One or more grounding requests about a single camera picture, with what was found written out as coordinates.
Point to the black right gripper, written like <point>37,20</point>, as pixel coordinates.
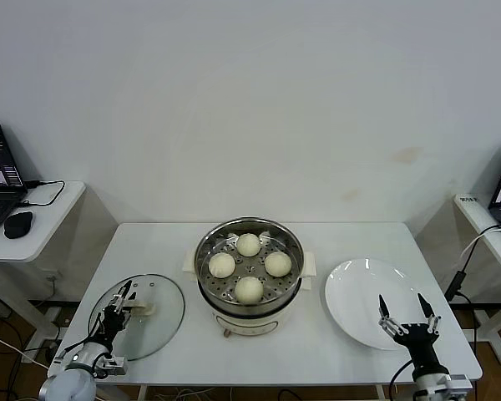
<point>419,342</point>

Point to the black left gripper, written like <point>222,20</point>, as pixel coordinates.
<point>113,321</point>

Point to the round glass pot lid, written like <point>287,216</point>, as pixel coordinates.
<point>163,292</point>

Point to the white steamed baozi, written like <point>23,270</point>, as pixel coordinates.
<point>277,264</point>
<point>248,245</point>
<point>221,265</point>
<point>247,290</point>

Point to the perforated steel steamer basket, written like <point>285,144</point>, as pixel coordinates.
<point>292,250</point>

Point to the round white plate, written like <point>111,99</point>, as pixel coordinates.
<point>359,284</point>

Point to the black computer mouse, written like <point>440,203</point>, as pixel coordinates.
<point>18,225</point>

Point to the cream electric cooker pot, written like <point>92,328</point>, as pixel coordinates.
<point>250,321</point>

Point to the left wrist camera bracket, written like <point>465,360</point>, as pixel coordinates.
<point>114,367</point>

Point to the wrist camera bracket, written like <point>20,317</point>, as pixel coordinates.
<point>459,382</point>
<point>114,367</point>

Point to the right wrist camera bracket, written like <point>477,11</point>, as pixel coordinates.
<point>459,382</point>

